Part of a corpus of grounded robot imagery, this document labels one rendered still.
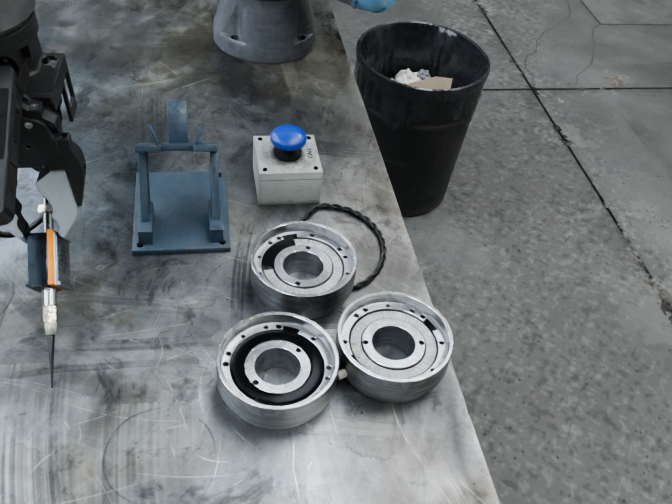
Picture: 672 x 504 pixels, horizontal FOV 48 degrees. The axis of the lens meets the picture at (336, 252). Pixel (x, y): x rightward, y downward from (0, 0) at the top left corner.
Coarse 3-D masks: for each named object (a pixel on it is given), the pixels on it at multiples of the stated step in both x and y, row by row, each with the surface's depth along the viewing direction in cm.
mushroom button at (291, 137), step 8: (280, 128) 83; (288, 128) 83; (296, 128) 84; (272, 136) 82; (280, 136) 82; (288, 136) 82; (296, 136) 82; (304, 136) 83; (280, 144) 82; (288, 144) 82; (296, 144) 82; (304, 144) 83; (288, 152) 84
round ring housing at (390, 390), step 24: (360, 312) 71; (408, 312) 72; (432, 312) 71; (336, 336) 68; (384, 336) 71; (408, 336) 70; (384, 360) 67; (408, 360) 67; (360, 384) 66; (384, 384) 65; (408, 384) 65; (432, 384) 66
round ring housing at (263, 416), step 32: (256, 320) 68; (288, 320) 69; (224, 352) 66; (256, 352) 66; (288, 352) 67; (224, 384) 62; (256, 384) 65; (288, 384) 64; (320, 384) 65; (256, 416) 62; (288, 416) 62
